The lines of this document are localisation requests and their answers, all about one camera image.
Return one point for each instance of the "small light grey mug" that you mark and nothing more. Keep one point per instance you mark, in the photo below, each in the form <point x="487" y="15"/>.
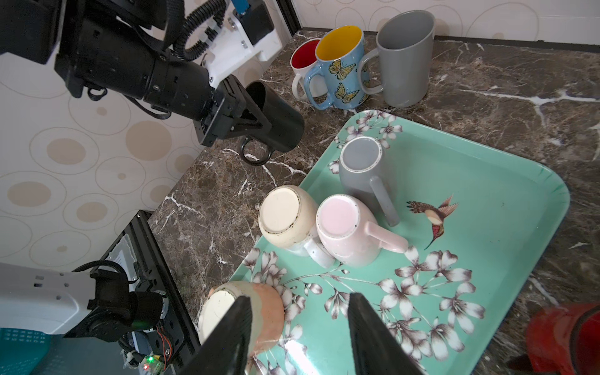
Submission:
<point x="366" y="173"/>

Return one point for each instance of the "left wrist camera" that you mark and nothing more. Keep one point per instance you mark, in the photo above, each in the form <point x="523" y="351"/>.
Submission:
<point x="248" y="32"/>

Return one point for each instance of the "mint green floral tray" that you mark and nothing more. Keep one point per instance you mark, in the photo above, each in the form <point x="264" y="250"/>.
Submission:
<point x="477" y="221"/>

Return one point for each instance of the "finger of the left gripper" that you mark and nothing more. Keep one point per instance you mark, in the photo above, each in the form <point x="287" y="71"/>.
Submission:
<point x="225" y="127"/>
<point x="237" y="102"/>

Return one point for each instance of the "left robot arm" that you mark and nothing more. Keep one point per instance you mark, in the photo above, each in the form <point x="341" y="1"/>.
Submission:
<point x="73" y="173"/>

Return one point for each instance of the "tall dark grey mug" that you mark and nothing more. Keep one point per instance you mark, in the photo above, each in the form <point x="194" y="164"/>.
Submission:
<point x="404" y="52"/>

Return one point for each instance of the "black mug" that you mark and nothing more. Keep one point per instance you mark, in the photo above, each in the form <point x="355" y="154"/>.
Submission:
<point x="287" y="124"/>

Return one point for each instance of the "cream mug orange handle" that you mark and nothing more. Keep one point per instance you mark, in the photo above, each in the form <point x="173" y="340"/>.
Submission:
<point x="267" y="313"/>

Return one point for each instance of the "cream beige mug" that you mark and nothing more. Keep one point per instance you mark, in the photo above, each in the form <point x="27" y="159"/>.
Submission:
<point x="287" y="219"/>

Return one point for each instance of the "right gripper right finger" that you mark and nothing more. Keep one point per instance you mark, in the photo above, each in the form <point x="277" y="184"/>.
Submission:
<point x="374" y="349"/>

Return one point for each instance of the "pale pink mug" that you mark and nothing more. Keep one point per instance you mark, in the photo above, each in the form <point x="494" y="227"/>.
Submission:
<point x="351" y="233"/>

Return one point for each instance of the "blue butterfly mug yellow inside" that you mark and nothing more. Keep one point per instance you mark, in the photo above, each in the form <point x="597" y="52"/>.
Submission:
<point x="338" y="55"/>

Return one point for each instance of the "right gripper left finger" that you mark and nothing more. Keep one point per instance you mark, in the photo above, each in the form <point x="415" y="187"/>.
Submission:
<point x="226" y="349"/>

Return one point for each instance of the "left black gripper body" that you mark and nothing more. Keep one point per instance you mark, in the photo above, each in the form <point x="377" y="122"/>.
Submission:
<point x="97" y="54"/>

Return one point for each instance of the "left black frame post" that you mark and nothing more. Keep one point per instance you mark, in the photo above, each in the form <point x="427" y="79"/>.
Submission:
<point x="291" y="19"/>

